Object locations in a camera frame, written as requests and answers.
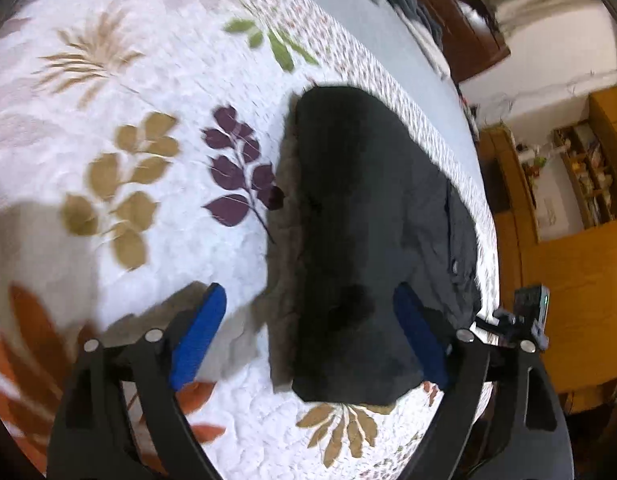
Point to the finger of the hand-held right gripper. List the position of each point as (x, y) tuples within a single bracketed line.
[(496, 322)]

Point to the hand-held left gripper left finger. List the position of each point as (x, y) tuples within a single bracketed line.
[(198, 335)]

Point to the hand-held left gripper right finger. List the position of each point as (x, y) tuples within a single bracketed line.
[(419, 335)]

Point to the black pants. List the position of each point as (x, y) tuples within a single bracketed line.
[(348, 210)]

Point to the wooden wardrobe cabinet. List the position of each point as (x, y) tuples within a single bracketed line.
[(578, 300)]

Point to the row of shelf knickknacks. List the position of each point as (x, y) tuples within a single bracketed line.
[(586, 175)]

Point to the floral quilt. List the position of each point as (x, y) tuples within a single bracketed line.
[(138, 85)]

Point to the dark wooden headboard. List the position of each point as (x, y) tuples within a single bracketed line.
[(468, 45)]

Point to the bed with grey sheet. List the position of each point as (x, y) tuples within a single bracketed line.
[(378, 25)]

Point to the grey garment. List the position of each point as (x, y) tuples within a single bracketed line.
[(408, 0)]

